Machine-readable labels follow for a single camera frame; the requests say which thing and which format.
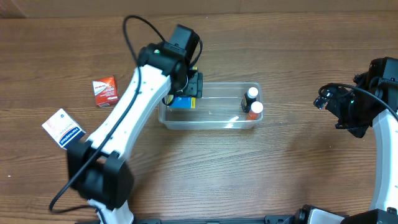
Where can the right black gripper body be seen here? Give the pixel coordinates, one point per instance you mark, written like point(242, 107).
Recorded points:
point(352, 111)

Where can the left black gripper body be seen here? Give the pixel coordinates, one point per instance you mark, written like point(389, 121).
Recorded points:
point(193, 82)

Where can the blue yellow VapoDrops box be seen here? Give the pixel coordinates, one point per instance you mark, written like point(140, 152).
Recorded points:
point(181, 102)

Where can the dark bottle white cap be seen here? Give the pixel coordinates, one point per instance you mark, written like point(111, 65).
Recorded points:
point(249, 98)

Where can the orange bottle white cap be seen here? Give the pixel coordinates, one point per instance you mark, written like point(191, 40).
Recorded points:
point(255, 110)

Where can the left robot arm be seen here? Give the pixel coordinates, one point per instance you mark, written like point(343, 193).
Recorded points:
point(98, 168)

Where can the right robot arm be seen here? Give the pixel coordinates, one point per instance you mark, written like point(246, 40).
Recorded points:
point(380, 83)

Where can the clear plastic container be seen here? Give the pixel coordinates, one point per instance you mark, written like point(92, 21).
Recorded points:
point(218, 108)

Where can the red cardboard box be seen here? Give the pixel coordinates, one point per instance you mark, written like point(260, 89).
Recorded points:
point(105, 92)

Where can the white and navy box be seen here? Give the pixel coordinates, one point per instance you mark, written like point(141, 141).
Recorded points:
point(63, 128)

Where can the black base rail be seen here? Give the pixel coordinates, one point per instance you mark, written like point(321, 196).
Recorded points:
point(268, 219)

